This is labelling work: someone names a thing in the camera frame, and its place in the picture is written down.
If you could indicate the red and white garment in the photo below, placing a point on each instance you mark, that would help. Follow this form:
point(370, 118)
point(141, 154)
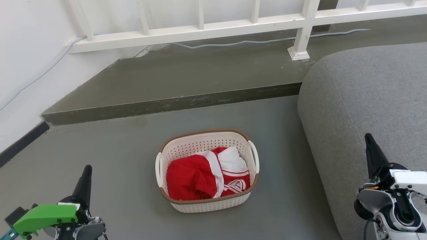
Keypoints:
point(186, 180)

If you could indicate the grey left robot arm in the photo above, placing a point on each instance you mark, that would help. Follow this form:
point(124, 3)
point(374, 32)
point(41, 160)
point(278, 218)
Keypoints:
point(90, 230)

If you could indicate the cream perforated laundry basket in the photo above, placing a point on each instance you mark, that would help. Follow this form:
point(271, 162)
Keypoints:
point(206, 205)

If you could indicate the grey fabric sofa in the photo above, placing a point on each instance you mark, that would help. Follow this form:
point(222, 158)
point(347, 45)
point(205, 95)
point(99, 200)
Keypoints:
point(367, 100)

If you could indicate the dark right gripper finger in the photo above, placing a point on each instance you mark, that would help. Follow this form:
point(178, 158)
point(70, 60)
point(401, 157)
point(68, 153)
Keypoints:
point(375, 156)

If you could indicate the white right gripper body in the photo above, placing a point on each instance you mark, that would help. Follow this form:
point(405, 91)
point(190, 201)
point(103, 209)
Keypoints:
point(410, 181)

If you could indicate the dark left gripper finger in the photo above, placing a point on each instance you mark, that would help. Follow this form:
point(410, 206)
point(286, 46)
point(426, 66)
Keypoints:
point(85, 186)

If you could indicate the black skirting board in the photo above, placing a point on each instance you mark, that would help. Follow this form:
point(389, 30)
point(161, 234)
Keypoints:
point(23, 141)

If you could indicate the raised grey concrete step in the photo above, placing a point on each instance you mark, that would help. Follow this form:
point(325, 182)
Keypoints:
point(200, 76)

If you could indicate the white wooden railing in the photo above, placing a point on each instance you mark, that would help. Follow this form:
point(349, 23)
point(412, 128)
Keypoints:
point(200, 31)

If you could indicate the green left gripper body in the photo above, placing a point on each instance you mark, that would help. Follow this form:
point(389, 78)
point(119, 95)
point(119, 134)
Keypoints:
point(43, 215)

